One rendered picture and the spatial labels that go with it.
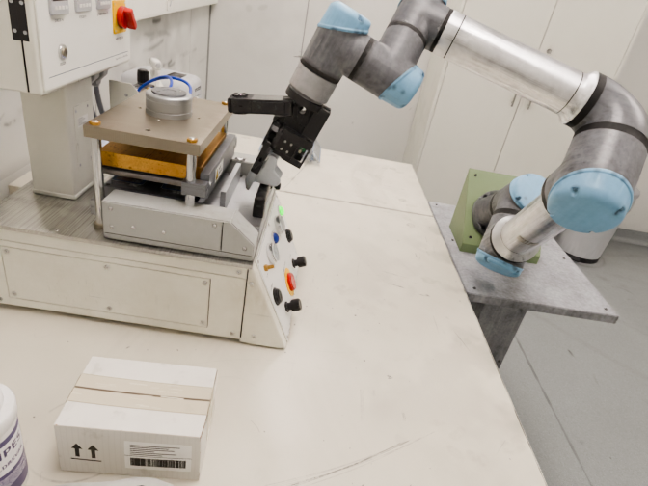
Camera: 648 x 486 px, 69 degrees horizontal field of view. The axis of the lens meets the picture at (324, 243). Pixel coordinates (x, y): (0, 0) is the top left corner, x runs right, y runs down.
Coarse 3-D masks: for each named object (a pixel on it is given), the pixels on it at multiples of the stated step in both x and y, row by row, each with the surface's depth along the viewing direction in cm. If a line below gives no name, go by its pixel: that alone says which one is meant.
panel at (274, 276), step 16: (272, 208) 101; (272, 224) 98; (272, 240) 95; (288, 240) 108; (256, 256) 83; (288, 256) 106; (272, 272) 90; (288, 272) 102; (272, 288) 88; (288, 288) 99; (272, 304) 86; (288, 320) 94
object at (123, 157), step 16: (112, 144) 80; (112, 160) 78; (128, 160) 78; (144, 160) 78; (160, 160) 78; (176, 160) 79; (208, 160) 84; (128, 176) 79; (144, 176) 79; (160, 176) 80; (176, 176) 79
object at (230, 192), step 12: (240, 168) 96; (228, 180) 88; (240, 180) 99; (216, 192) 92; (228, 192) 85; (240, 192) 94; (252, 192) 95; (216, 204) 87; (228, 204) 88; (240, 204) 89; (252, 204) 90; (252, 216) 86; (264, 216) 89
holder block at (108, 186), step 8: (112, 176) 84; (104, 184) 81; (112, 184) 81; (152, 184) 84; (160, 184) 85; (136, 192) 81; (144, 192) 81; (152, 192) 82; (160, 192) 82; (184, 200) 81; (200, 200) 83
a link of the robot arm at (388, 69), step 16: (384, 32) 80; (400, 32) 77; (416, 32) 78; (368, 48) 75; (384, 48) 76; (400, 48) 76; (416, 48) 78; (368, 64) 75; (384, 64) 75; (400, 64) 76; (416, 64) 80; (352, 80) 79; (368, 80) 77; (384, 80) 76; (400, 80) 76; (416, 80) 76; (384, 96) 79; (400, 96) 78
